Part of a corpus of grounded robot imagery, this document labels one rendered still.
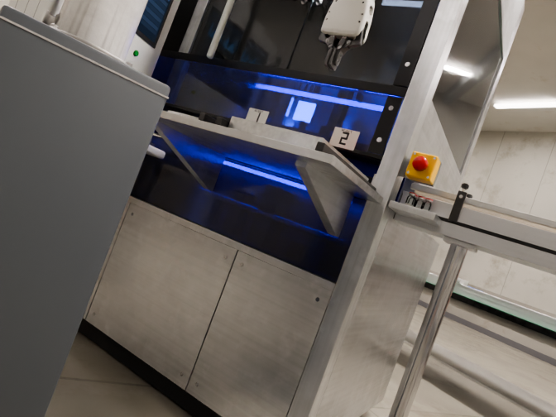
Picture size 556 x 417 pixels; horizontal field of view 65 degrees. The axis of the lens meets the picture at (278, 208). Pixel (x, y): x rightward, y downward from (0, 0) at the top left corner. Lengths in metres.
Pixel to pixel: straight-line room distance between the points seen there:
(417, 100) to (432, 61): 0.12
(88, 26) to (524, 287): 9.97
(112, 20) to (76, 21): 0.05
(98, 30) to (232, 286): 0.90
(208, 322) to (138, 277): 0.36
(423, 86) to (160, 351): 1.20
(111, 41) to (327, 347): 0.93
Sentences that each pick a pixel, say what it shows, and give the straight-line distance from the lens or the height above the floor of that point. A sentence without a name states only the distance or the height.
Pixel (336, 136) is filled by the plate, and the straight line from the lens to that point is 1.37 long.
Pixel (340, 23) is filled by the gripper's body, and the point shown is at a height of 1.18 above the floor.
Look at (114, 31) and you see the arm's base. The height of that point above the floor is 0.91.
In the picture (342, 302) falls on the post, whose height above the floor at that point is 0.56.
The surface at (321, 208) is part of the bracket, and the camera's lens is 1.15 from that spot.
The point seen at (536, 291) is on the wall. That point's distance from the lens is 10.25.
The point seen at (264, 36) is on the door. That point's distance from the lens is 1.69.
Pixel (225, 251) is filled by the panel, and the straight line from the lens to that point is 1.47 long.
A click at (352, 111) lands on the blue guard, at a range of 1.39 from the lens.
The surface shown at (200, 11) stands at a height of 1.39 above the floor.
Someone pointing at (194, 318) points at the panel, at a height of 0.31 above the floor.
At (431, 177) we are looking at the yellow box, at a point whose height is 0.97.
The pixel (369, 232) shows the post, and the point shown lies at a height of 0.77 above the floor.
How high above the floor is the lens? 0.71
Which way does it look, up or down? 2 degrees up
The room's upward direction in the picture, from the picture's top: 21 degrees clockwise
